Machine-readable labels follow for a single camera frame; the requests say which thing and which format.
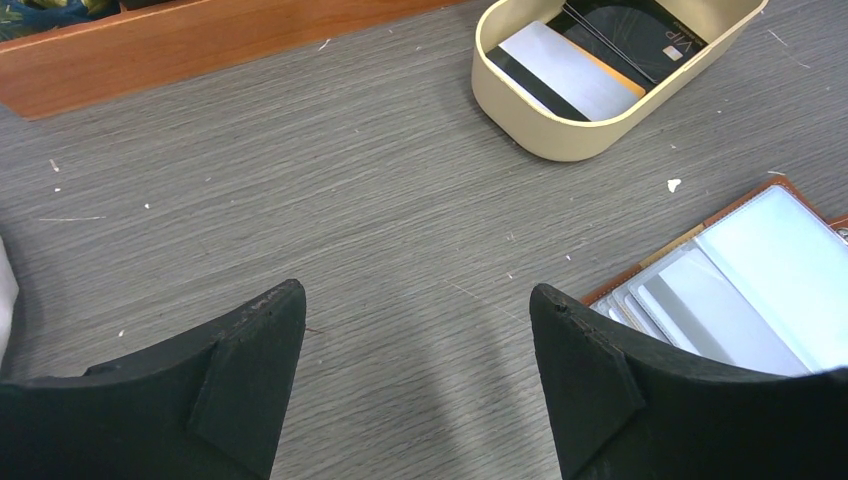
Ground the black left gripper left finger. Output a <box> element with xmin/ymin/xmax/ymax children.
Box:
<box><xmin>1</xmin><ymin>279</ymin><xmax>306</xmax><ymax>479</ymax></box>

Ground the beige oval tray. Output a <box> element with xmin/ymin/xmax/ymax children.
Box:
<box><xmin>471</xmin><ymin>0</ymin><xmax>767</xmax><ymax>162</ymax></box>

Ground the orange wooden compartment box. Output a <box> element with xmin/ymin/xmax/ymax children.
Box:
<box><xmin>1</xmin><ymin>0</ymin><xmax>446</xmax><ymax>120</ymax></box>

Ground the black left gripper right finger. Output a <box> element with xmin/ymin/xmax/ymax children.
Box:
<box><xmin>529</xmin><ymin>284</ymin><xmax>847</xmax><ymax>479</ymax></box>

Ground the brown leather card holder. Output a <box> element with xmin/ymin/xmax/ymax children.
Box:
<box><xmin>584</xmin><ymin>176</ymin><xmax>847</xmax><ymax>375</ymax></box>

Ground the white card with black stripe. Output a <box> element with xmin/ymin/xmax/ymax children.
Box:
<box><xmin>487</xmin><ymin>21</ymin><xmax>646</xmax><ymax>122</ymax></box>

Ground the white cloth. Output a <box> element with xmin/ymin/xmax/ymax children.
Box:
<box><xmin>1</xmin><ymin>238</ymin><xmax>19</xmax><ymax>367</ymax></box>

